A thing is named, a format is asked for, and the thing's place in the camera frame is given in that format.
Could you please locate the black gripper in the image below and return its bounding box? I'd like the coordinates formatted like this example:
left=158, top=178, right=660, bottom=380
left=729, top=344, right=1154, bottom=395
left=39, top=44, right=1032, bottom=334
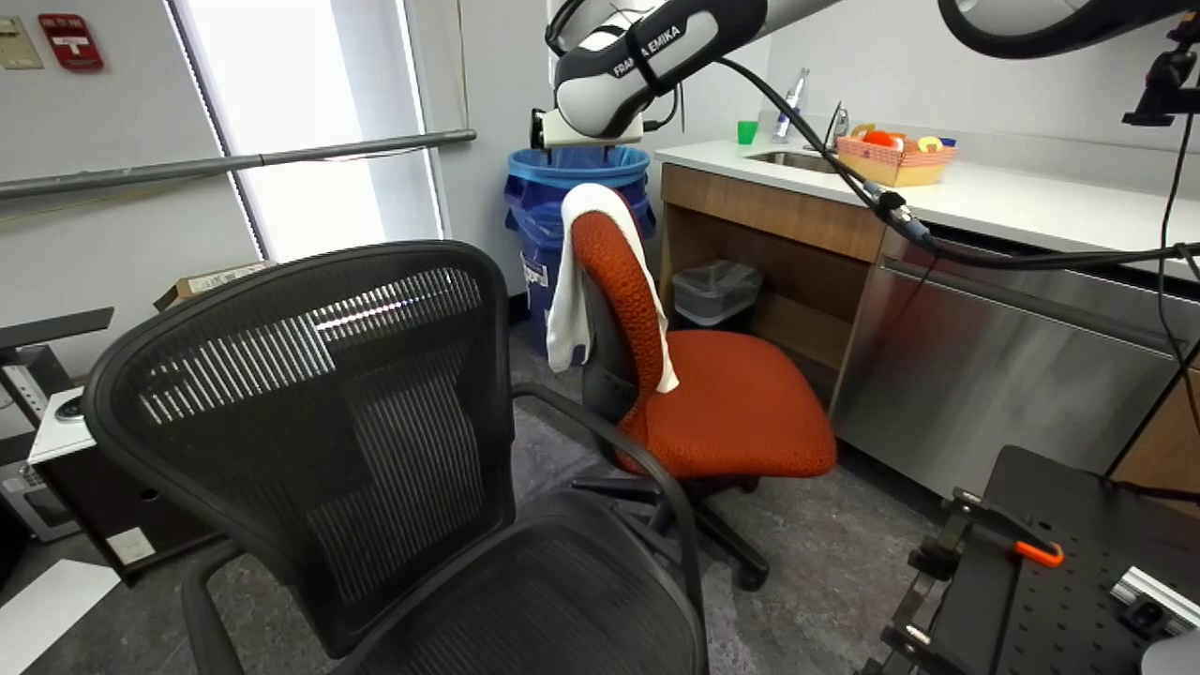
left=528, top=104, right=564, bottom=154

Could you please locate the white cloth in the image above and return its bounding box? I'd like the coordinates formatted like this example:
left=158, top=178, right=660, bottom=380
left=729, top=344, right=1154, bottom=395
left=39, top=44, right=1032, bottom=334
left=544, top=179, right=683, bottom=398

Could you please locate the orange office chair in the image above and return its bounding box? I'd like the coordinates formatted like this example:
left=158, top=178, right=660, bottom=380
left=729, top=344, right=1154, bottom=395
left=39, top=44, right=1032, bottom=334
left=568, top=202, right=843, bottom=594

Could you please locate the black mesh office chair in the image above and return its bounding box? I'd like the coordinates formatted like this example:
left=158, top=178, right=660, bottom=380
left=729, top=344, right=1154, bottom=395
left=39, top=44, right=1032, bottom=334
left=79, top=238, right=713, bottom=675

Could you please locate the bright window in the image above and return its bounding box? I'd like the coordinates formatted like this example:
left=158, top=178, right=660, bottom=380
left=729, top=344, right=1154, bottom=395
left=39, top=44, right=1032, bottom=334
left=164, top=0, right=453, bottom=268

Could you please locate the small grey trash can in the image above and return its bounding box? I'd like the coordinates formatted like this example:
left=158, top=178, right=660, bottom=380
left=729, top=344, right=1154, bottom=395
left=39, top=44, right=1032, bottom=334
left=672, top=254, right=767, bottom=332

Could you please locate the wooden counter with white top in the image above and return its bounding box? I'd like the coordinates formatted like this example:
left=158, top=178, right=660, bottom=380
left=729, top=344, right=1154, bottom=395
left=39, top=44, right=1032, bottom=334
left=654, top=127, right=1200, bottom=492

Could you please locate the steel sink basin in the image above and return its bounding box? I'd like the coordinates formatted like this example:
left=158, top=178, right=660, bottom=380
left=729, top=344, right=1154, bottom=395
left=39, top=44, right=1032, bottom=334
left=745, top=147, right=843, bottom=178

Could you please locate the short chrome sink fixture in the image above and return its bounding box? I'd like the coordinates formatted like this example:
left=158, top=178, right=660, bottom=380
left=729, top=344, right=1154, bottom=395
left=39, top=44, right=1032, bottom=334
left=820, top=102, right=857, bottom=154

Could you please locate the basket with fruit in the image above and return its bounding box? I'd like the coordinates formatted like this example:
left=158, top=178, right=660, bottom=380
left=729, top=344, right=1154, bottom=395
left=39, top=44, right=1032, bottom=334
left=837, top=119, right=962, bottom=192

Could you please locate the cardboard box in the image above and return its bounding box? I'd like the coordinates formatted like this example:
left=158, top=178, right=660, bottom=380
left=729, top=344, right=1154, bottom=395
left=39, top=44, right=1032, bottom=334
left=149, top=260, right=275, bottom=314

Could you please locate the red fire alarm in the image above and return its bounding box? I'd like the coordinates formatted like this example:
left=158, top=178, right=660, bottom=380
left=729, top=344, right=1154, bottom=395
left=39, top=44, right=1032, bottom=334
left=34, top=13, right=108, bottom=74

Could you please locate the stainless steel cabinet panel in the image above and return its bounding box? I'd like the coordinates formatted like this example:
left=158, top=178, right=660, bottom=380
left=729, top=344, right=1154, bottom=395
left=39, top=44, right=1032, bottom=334
left=832, top=220, right=1185, bottom=503

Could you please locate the dark flat shelf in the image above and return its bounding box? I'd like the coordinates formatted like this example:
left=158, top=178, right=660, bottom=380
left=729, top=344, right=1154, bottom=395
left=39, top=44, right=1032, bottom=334
left=0, top=304, right=119, bottom=369

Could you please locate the white floor board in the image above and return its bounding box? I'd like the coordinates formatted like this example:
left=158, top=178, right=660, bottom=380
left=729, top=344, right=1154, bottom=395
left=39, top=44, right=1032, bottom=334
left=0, top=557, right=124, bottom=675

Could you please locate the black perforated robot table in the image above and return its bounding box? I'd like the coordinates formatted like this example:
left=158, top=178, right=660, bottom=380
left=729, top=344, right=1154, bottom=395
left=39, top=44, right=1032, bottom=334
left=929, top=442, right=1200, bottom=675

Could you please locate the aluminium extrusion bar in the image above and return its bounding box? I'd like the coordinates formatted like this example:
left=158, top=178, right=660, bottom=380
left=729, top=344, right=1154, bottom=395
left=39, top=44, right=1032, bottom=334
left=1107, top=564, right=1200, bottom=642

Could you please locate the grey wall handrail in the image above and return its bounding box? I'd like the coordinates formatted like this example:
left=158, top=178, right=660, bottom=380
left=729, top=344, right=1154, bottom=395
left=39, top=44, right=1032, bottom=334
left=0, top=125, right=479, bottom=202

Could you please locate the beige wall sign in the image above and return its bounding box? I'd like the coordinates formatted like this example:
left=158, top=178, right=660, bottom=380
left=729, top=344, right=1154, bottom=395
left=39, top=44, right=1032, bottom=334
left=0, top=13, right=50, bottom=74

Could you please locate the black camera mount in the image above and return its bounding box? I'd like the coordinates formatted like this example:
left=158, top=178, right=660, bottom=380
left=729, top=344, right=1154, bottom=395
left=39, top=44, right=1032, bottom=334
left=1118, top=50, right=1200, bottom=127

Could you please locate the thin black hanging cable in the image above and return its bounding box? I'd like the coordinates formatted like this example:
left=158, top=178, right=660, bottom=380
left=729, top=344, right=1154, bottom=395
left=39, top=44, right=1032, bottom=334
left=1153, top=117, right=1200, bottom=437

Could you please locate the black clamp with orange handle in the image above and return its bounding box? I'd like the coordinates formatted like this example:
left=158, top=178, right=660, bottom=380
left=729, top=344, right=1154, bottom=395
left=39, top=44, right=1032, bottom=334
left=859, top=485, right=1069, bottom=675

